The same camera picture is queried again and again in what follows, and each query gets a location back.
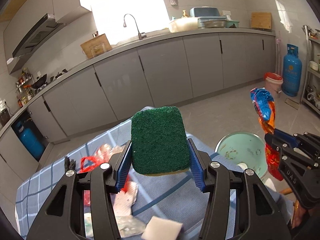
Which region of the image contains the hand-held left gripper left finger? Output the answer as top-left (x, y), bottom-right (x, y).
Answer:
top-left (26, 140), bottom-right (133, 240)

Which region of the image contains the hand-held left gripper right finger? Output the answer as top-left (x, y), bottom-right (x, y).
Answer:
top-left (187, 138), bottom-right (292, 240)

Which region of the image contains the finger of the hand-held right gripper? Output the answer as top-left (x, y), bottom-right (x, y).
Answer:
top-left (264, 133), bottom-right (320, 172)
top-left (274, 129), bottom-right (320, 157)

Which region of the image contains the pink white wrapper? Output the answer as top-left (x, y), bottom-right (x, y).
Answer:
top-left (112, 180), bottom-right (139, 216)

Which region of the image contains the mint green bin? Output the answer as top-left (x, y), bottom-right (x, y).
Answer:
top-left (214, 130), bottom-right (270, 180)

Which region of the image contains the red plastic bag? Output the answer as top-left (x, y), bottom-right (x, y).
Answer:
top-left (79, 156), bottom-right (101, 173)

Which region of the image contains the blue orange snack wrapper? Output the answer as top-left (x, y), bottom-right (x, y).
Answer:
top-left (250, 87), bottom-right (284, 182)

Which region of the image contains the green scouring sponge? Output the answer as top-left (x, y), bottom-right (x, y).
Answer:
top-left (130, 106), bottom-right (192, 177)

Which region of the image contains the white foam block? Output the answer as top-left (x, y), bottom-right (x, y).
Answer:
top-left (142, 216), bottom-right (183, 240)

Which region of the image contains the wicker chair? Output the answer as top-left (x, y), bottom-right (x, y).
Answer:
top-left (279, 187), bottom-right (298, 198)

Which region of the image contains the brown floor mat piece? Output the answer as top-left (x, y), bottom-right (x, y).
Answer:
top-left (285, 98), bottom-right (300, 110)

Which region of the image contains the blue checked cloth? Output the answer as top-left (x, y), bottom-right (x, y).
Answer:
top-left (15, 106), bottom-right (293, 240)

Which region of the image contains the pink bucket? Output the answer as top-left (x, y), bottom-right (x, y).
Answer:
top-left (264, 72), bottom-right (284, 96)

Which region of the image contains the metal shelf rack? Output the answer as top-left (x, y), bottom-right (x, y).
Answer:
top-left (300, 25), bottom-right (320, 112)

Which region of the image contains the clear plastic film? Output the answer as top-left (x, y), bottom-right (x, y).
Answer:
top-left (114, 214), bottom-right (146, 236)

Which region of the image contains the red bucket liner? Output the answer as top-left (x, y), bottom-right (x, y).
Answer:
top-left (264, 72), bottom-right (283, 81)

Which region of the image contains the tall blue gas cylinder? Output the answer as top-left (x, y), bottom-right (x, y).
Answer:
top-left (282, 44), bottom-right (303, 97)

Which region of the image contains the small blue gas cylinder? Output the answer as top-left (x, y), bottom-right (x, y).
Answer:
top-left (12, 121), bottom-right (45, 159)

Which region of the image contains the grey kitchen cabinet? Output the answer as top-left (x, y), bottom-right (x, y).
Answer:
top-left (0, 27), bottom-right (277, 180)

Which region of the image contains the gas stove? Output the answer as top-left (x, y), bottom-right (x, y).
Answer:
top-left (35, 68), bottom-right (68, 90)

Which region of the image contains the black wok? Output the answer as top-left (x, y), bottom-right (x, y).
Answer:
top-left (24, 74), bottom-right (48, 89)

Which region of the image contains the wooden cutting board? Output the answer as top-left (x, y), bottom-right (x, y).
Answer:
top-left (251, 12), bottom-right (272, 29)

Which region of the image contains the cardboard box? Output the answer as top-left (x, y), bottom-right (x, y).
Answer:
top-left (80, 34), bottom-right (112, 58)

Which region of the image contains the spice rack with bottles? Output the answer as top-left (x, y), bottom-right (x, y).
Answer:
top-left (15, 69), bottom-right (35, 108)

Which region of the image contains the dark jar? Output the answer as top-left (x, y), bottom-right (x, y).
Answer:
top-left (0, 109), bottom-right (10, 127)

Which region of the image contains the metal basin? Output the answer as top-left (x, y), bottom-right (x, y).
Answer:
top-left (202, 19), bottom-right (227, 28)

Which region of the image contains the metal faucet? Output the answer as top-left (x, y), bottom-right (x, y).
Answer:
top-left (123, 14), bottom-right (147, 41)

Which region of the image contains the white basin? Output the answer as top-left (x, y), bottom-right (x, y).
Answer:
top-left (169, 17), bottom-right (199, 33)

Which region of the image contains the range hood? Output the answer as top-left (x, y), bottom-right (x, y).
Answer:
top-left (12, 13), bottom-right (65, 58)

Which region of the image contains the bright window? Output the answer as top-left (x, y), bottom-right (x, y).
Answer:
top-left (79, 0), bottom-right (168, 45)

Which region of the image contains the pink mop handle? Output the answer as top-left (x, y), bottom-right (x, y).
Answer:
top-left (275, 31), bottom-right (282, 76)

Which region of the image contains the grey wall cabinet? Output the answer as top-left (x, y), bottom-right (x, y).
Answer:
top-left (51, 0), bottom-right (92, 25)

